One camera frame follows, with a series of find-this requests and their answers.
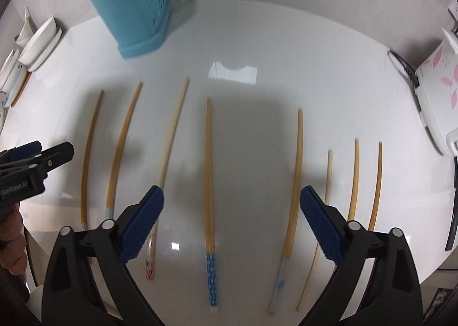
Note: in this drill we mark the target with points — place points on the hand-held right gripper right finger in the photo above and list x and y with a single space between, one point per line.
320 225

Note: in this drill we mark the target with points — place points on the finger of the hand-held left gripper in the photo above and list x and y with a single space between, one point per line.
57 154
25 150

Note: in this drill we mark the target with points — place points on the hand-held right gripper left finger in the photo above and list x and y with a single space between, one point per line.
143 222

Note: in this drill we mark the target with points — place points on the blue dotted chopstick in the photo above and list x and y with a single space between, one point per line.
208 186

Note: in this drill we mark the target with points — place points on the wooden chopsticks group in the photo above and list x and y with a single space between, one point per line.
298 154

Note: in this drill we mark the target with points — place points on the blue plastic utensil holder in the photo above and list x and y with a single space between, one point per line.
132 7

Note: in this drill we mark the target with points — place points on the person's left hand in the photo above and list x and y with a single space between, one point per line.
14 243

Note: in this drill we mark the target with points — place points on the round wooden coaster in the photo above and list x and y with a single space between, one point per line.
20 91

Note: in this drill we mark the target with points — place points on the blue patterned bowl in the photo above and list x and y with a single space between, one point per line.
16 81

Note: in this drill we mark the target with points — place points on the patterned ceramic bowl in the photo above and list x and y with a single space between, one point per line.
9 64

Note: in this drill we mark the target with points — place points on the white ribbed dish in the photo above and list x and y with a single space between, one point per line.
48 52

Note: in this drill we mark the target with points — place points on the white ceramic bowl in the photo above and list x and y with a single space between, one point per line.
37 41

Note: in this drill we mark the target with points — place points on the white floral appliance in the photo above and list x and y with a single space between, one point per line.
442 90

